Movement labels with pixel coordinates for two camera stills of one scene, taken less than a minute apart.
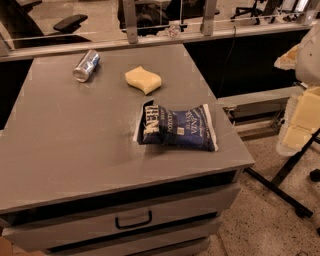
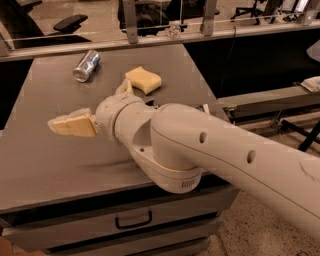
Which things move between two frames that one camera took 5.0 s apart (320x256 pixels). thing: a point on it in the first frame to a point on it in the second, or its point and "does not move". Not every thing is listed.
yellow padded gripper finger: [288, 60] to [125, 88]
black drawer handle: [150, 219] does not move
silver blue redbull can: [86, 66] does not move
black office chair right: [270, 9] does not move
